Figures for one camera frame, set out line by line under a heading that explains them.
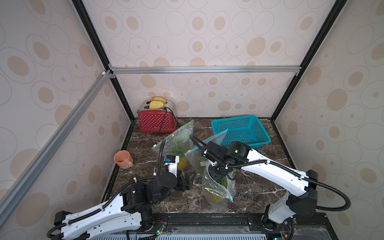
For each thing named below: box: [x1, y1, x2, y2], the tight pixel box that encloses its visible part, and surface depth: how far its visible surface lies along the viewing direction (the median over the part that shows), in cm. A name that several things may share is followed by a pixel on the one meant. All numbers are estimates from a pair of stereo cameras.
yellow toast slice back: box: [152, 96, 167, 105], surface depth 108 cm
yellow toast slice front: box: [149, 100, 164, 109], surface depth 105 cm
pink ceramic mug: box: [113, 150, 134, 169], surface depth 90 cm
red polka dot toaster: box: [137, 100, 178, 133], surface depth 105 cm
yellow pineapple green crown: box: [204, 176, 228, 204], surface depth 66 cm
